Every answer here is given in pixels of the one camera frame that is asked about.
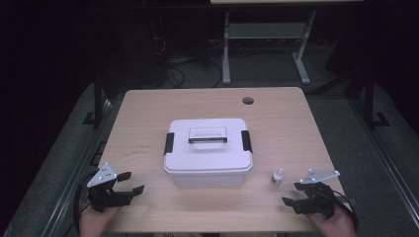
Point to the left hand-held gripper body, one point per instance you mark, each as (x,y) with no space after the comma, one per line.
(102,197)

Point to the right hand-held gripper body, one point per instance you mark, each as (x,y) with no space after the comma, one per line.
(318,199)

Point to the small white bottle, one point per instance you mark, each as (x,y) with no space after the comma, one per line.
(277,177)

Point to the white plastic storage box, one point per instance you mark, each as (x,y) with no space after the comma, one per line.
(210,158)

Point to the person's left hand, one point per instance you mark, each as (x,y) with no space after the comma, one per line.
(97,222)

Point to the person's right hand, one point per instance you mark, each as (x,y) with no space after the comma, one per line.
(334,225)

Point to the black metal stand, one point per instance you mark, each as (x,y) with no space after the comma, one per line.
(369,98)
(98,98)

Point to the grey metal floor rail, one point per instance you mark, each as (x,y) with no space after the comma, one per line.
(77,168)
(388,158)

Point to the white metal frame table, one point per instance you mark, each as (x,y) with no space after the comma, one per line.
(265,31)

